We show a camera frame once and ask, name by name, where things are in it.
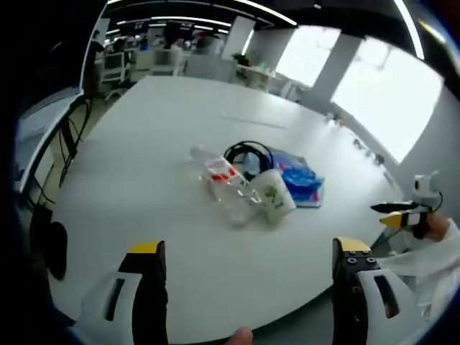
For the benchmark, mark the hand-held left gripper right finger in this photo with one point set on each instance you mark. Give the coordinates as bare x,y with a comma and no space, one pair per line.
348,287

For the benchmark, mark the person's right hand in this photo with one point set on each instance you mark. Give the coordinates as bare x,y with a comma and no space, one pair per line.
436,228

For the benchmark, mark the black oval object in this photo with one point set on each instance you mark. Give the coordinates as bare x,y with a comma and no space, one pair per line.
57,251

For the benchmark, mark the white paper cup green print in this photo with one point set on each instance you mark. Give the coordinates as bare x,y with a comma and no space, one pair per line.
275,194

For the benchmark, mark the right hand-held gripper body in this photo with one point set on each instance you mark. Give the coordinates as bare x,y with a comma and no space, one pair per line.
426,188

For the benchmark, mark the white side desk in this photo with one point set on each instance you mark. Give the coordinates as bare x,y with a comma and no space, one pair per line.
43,122

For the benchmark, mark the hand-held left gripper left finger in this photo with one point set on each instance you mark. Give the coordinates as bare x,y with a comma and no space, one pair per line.
151,287

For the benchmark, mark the blue and pink tissue packet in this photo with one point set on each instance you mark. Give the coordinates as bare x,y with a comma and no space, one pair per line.
300,183

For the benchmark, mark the white tabletop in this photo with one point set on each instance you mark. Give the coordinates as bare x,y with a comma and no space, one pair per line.
161,223

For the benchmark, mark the potted plant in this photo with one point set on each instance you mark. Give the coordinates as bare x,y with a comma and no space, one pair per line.
242,58

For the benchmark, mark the person's left hand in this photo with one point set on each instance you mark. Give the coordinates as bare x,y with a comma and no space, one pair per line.
241,338

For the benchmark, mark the clear packet with blue oval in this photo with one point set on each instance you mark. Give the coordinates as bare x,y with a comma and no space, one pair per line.
291,155

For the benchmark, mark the clear plastic bottle red label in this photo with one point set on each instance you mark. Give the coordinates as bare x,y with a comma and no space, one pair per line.
230,194

